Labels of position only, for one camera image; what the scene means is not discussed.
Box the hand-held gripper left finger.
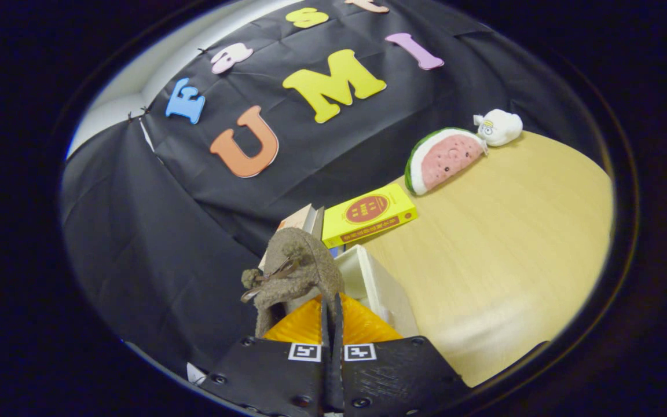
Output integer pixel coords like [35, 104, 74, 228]
[199, 294, 333, 417]

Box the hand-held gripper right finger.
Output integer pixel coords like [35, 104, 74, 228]
[332, 292, 474, 417]

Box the cream storage box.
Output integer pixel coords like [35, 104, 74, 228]
[284, 244, 422, 340]

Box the brown fuzzy shoe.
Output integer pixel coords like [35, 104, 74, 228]
[240, 226, 346, 339]

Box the white paper sheet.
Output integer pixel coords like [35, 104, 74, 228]
[185, 361, 208, 386]

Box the yellow book with red label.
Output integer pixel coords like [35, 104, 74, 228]
[321, 183, 419, 250]

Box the watermelon slice plush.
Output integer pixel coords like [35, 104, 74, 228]
[404, 127, 489, 197]

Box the white plush toy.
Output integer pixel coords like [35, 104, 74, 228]
[472, 108, 524, 148]

